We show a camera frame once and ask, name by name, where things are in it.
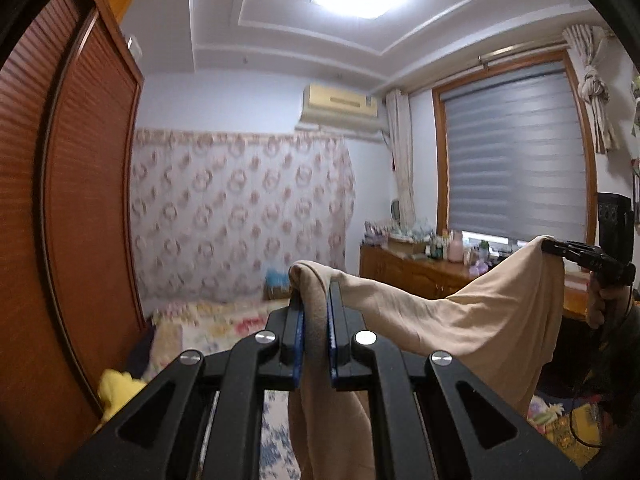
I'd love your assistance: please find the brown louvered wardrobe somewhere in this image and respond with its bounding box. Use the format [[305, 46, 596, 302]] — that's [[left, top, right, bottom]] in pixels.
[[1, 0, 144, 479]]

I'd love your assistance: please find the wall air conditioner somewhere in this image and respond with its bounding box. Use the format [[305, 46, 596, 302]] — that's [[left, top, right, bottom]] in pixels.
[[296, 84, 388, 134]]

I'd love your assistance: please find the yellow plush toy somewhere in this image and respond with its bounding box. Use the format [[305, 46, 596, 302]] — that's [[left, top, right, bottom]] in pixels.
[[94, 368, 146, 432]]

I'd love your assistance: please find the yellow patterned rug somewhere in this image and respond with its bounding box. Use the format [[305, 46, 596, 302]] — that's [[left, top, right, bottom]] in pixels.
[[526, 394, 603, 468]]

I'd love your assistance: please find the grey window blind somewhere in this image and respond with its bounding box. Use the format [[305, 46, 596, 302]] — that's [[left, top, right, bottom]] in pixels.
[[440, 61, 588, 242]]

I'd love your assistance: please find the peach printed t-shirt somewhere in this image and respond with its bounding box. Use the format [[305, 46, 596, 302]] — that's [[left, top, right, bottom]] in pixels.
[[288, 238, 565, 479]]

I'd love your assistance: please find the wooden sideboard cabinet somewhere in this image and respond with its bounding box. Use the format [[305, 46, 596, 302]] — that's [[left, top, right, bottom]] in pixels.
[[359, 245, 589, 321]]

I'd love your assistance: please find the pink bottle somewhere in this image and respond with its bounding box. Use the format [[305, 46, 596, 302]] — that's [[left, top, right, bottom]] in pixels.
[[447, 231, 464, 263]]

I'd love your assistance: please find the tied beige curtain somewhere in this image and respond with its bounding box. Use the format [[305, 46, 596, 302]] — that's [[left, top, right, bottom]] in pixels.
[[385, 89, 416, 228]]

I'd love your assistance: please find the circle patterned curtain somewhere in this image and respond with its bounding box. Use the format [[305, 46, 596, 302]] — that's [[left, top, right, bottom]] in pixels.
[[130, 129, 356, 310]]

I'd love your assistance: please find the person right hand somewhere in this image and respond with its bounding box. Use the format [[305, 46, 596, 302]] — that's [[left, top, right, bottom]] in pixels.
[[586, 273, 631, 328]]

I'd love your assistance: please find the right tied curtain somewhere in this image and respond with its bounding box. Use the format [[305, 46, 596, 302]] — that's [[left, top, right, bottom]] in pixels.
[[562, 24, 620, 154]]

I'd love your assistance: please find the blue item on box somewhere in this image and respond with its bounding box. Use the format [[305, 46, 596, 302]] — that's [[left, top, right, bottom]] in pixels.
[[264, 269, 292, 300]]

